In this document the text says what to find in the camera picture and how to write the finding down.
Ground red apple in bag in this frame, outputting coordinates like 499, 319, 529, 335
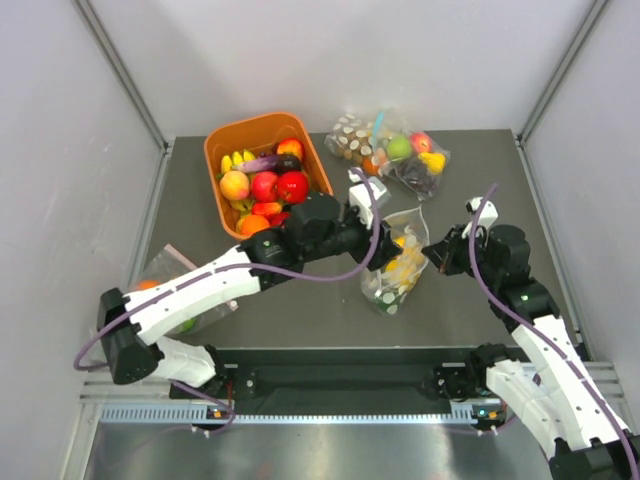
409, 132, 433, 154

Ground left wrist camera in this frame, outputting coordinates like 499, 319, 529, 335
348, 174, 391, 230

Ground clear bag with fruit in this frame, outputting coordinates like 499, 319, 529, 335
370, 110, 450, 200

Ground fake eggplant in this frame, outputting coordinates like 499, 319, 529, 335
232, 154, 302, 175

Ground peach in bin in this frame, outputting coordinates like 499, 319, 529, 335
219, 170, 251, 201

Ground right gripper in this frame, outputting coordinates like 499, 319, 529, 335
422, 223, 501, 287

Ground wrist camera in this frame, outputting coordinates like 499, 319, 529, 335
348, 174, 391, 230
462, 197, 498, 238

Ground polka dot zip bag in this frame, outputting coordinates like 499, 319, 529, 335
360, 207, 429, 315

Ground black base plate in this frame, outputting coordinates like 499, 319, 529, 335
195, 348, 489, 402

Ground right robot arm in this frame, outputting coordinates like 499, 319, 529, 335
422, 225, 639, 479

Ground grey cable duct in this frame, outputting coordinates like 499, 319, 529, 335
100, 402, 507, 425

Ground brown polka dot bag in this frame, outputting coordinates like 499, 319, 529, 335
325, 113, 378, 176

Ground fake banana bunch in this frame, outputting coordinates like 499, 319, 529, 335
220, 150, 255, 174

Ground red fake apple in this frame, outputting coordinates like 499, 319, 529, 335
276, 171, 310, 204

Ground red yellow apple in bin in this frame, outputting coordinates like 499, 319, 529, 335
276, 137, 305, 161

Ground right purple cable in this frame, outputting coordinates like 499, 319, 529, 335
471, 180, 640, 464

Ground left zip bag with fruit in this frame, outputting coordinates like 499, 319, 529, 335
89, 243, 240, 351

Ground purple cable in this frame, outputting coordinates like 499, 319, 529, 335
471, 180, 640, 464
73, 167, 381, 434

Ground orange in bin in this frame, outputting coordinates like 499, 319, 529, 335
239, 214, 271, 237

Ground purple fake grapes in bag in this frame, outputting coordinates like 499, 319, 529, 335
395, 157, 439, 197

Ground yellow fake pear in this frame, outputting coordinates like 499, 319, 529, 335
418, 152, 447, 175

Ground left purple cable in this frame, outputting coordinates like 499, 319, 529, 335
73, 167, 381, 434

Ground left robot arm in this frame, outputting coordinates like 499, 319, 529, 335
98, 193, 402, 397

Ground green fake apple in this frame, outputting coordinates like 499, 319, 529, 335
387, 134, 413, 161

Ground orange in left bag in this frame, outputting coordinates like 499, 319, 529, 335
135, 280, 160, 291

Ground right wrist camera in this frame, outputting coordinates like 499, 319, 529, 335
462, 197, 498, 238

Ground orange plastic bin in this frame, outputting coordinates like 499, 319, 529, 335
204, 112, 333, 241

